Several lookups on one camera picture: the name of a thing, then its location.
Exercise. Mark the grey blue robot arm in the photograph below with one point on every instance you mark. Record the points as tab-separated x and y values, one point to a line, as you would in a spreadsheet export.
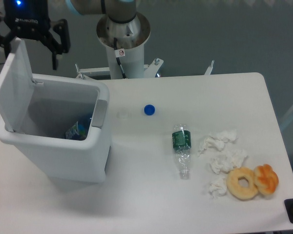
120	11

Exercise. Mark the crumpled white tissue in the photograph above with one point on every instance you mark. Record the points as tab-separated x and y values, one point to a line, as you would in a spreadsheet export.
217	188
224	162
217	141

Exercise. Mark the crushed clear plastic bottle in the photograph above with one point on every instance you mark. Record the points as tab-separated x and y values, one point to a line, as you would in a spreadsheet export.
181	143

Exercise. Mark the white bottle cap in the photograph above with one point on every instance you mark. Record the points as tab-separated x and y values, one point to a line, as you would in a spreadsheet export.
123	114

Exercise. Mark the orange twisted bread roll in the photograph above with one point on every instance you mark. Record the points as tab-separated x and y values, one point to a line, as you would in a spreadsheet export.
266	179

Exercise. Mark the upper crumpled white tissue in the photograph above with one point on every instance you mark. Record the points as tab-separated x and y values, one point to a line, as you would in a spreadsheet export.
217	141

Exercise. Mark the blue bottle cap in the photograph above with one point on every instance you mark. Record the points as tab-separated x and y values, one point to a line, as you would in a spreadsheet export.
149	109

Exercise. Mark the blue snack packet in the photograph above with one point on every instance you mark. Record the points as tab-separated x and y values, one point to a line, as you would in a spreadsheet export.
79	130

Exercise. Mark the lower crumpled white tissue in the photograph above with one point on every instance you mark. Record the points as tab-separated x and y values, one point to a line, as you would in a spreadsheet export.
217	188

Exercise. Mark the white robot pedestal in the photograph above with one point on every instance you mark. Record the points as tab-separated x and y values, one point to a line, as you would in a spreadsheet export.
124	43

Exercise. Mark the white plastic trash can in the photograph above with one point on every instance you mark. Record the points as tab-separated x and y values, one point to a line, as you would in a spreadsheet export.
60	124

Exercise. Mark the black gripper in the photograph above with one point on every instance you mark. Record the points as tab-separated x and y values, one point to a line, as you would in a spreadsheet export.
29	19

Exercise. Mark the ring doughnut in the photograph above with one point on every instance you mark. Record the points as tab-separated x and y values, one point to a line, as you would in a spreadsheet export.
240	183

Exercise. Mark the white trash can lid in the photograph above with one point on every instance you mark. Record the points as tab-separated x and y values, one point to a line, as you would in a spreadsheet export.
16	86

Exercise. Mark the middle crumpled white tissue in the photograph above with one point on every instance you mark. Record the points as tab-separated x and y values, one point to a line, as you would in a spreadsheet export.
224	162

